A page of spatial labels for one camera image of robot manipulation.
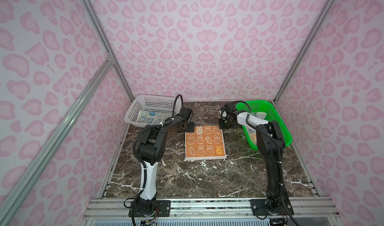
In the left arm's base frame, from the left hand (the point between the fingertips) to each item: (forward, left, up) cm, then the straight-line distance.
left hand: (190, 125), depth 103 cm
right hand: (+1, -21, 0) cm, 21 cm away
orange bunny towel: (-13, -11, -1) cm, 16 cm away
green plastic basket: (+11, -54, +5) cm, 55 cm away
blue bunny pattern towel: (+8, +26, 0) cm, 28 cm away
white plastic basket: (+20, +28, +2) cm, 34 cm away
